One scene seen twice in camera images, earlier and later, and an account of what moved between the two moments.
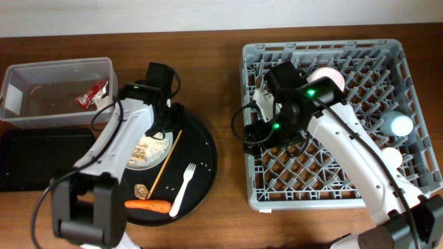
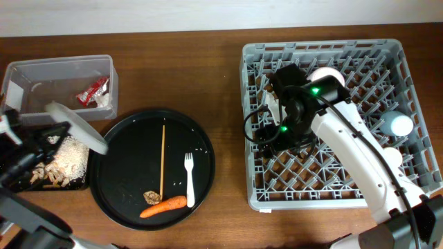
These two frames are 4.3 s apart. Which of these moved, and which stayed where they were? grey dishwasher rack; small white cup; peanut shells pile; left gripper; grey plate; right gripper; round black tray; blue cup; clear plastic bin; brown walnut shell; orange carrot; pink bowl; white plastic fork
Moved: grey plate; right gripper; left gripper; white plastic fork; orange carrot; peanut shells pile; brown walnut shell
Stayed: round black tray; clear plastic bin; pink bowl; small white cup; blue cup; grey dishwasher rack
